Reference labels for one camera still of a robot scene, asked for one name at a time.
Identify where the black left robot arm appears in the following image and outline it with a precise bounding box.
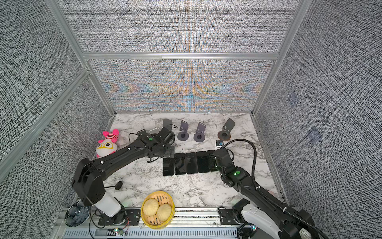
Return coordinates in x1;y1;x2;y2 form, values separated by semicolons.
72;127;176;218

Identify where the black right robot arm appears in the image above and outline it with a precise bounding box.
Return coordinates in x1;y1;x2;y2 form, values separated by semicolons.
213;148;319;239

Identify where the white folding phone stand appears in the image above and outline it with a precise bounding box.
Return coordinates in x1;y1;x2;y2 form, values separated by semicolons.
149;127;160;134

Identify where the brown right phone stand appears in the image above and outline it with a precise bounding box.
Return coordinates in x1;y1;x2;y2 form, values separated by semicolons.
217;118;236;141

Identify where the purple round phone stand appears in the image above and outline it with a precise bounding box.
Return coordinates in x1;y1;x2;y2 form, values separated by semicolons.
177;120;189;141

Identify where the black round phone stand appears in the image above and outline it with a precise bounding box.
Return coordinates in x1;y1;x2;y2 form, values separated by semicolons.
136;129;148;139

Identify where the brown round phone stand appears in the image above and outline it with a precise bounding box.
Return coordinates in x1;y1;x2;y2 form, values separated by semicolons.
162;119;173;131

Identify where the left steamed bun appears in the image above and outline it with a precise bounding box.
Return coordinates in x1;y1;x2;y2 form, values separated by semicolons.
142;198;159;217

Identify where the steamed bun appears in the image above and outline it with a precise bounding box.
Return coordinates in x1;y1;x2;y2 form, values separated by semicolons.
156;204;173;222
142;198;159;217

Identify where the black spoon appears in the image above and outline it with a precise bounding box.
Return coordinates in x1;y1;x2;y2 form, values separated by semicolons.
104;181;123;191

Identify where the pink white plush toy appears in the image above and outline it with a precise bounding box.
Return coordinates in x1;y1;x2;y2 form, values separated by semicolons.
96;129;119;158

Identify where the yellow bamboo steamer basket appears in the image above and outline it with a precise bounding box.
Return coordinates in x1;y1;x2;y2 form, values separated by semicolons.
141;191;175;230

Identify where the right steamed bun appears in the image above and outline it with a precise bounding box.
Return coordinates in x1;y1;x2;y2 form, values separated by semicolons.
156;204;173;222

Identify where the black corrugated cable conduit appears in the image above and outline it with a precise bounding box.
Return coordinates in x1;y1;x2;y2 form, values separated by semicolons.
222;138;330;239

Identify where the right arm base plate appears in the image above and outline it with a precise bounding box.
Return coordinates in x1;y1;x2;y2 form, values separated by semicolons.
218;207;240;226

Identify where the aluminium front rail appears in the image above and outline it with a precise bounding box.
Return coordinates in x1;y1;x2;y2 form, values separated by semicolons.
50;207;311;239

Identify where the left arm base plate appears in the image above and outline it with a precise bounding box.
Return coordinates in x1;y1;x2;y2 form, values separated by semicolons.
98;208;141;226

